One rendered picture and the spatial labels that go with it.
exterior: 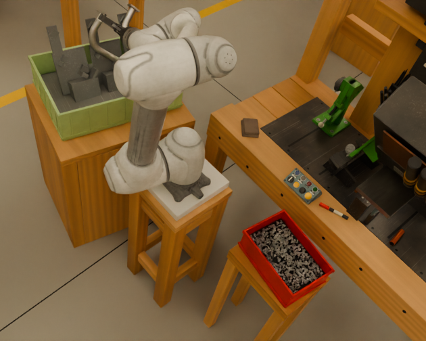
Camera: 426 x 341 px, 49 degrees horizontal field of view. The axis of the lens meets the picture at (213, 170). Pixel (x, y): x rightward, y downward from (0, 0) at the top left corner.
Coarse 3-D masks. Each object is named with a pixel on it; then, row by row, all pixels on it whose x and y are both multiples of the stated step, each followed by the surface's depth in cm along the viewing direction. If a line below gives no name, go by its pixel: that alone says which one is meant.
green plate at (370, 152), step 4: (372, 140) 182; (364, 144) 186; (368, 144) 185; (372, 144) 185; (360, 148) 189; (364, 148) 189; (368, 148) 187; (372, 148) 186; (364, 152) 190; (368, 152) 188; (372, 152) 187; (376, 152) 185; (368, 156) 189; (372, 156) 188; (376, 156) 186; (372, 160) 188
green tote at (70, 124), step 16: (64, 48) 222; (32, 64) 212; (48, 64) 223; (32, 80) 226; (48, 96) 202; (48, 112) 215; (64, 112) 197; (80, 112) 201; (96, 112) 206; (112, 112) 212; (128, 112) 217; (64, 128) 203; (80, 128) 209; (96, 128) 214
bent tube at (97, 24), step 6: (96, 18) 207; (96, 24) 207; (90, 30) 207; (96, 30) 208; (90, 36) 208; (90, 42) 210; (96, 42) 211; (96, 48) 211; (102, 54) 215; (108, 54) 216; (114, 60) 219
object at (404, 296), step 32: (224, 128) 216; (256, 160) 208; (288, 160) 209; (288, 192) 200; (320, 224) 193; (352, 224) 193; (352, 256) 186; (384, 256) 185; (384, 288) 180; (416, 288) 179; (416, 320) 174
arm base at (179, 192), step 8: (200, 176) 190; (168, 184) 189; (176, 184) 186; (192, 184) 187; (200, 184) 192; (208, 184) 194; (176, 192) 188; (184, 192) 188; (192, 192) 189; (200, 192) 188; (176, 200) 187
